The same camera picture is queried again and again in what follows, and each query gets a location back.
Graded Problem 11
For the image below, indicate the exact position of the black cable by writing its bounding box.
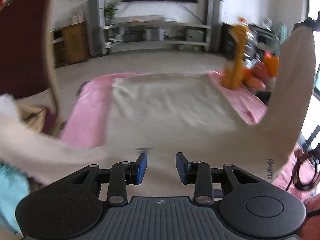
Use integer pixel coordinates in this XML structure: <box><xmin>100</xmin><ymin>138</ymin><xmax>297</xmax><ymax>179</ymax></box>
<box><xmin>285</xmin><ymin>144</ymin><xmax>320</xmax><ymax>193</ymax></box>

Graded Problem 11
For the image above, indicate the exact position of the grey tall speaker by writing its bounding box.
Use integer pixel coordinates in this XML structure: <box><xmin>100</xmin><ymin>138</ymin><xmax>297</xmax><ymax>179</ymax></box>
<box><xmin>85</xmin><ymin>0</ymin><xmax>106</xmax><ymax>56</ymax></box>
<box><xmin>206</xmin><ymin>0</ymin><xmax>222</xmax><ymax>52</ymax></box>

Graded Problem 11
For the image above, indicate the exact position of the red orange plush toy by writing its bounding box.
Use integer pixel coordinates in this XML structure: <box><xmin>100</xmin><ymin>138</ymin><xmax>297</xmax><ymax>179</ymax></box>
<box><xmin>243</xmin><ymin>53</ymin><xmax>279</xmax><ymax>94</ymax></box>

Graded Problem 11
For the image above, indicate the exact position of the light blue cloth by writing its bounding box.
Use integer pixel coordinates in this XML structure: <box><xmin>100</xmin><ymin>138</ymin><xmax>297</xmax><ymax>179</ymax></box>
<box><xmin>0</xmin><ymin>162</ymin><xmax>30</xmax><ymax>234</ymax></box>

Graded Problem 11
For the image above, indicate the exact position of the grey tall right speaker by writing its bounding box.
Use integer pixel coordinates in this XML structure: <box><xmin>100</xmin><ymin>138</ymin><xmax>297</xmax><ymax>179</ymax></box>
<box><xmin>206</xmin><ymin>0</ymin><xmax>222</xmax><ymax>52</ymax></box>

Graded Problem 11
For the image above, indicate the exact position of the grey tall left speaker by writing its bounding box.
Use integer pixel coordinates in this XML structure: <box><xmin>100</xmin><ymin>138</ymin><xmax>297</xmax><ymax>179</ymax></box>
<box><xmin>85</xmin><ymin>0</ymin><xmax>106</xmax><ymax>56</ymax></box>

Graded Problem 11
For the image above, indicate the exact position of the pink bed sheet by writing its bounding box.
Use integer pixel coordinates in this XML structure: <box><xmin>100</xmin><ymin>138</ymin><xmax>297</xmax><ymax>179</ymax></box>
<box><xmin>62</xmin><ymin>71</ymin><xmax>314</xmax><ymax>197</ymax></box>

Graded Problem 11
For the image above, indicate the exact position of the brown wooden cabinet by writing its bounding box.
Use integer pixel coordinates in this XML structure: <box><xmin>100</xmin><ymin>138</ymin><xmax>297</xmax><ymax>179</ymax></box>
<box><xmin>52</xmin><ymin>22</ymin><xmax>90</xmax><ymax>68</ymax></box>

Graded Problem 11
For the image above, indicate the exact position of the dark red chair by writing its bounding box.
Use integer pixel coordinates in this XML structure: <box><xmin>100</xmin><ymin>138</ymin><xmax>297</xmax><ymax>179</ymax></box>
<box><xmin>1</xmin><ymin>0</ymin><xmax>62</xmax><ymax>137</ymax></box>

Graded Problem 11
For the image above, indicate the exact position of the cream white garment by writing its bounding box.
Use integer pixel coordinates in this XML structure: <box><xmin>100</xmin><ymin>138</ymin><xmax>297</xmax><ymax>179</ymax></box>
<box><xmin>1</xmin><ymin>27</ymin><xmax>315</xmax><ymax>196</ymax></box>

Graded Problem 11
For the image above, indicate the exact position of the green potted plant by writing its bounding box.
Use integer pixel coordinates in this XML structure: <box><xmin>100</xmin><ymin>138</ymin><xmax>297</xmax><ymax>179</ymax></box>
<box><xmin>104</xmin><ymin>2</ymin><xmax>118</xmax><ymax>25</ymax></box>

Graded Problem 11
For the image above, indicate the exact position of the grey tv stand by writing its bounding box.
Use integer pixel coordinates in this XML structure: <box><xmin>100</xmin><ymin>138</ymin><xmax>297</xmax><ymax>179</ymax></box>
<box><xmin>100</xmin><ymin>20</ymin><xmax>212</xmax><ymax>53</ymax></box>

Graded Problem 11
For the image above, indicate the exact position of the orange giraffe plush toy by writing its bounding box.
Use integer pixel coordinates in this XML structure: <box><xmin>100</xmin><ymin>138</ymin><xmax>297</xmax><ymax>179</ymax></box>
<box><xmin>221</xmin><ymin>17</ymin><xmax>251</xmax><ymax>90</ymax></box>

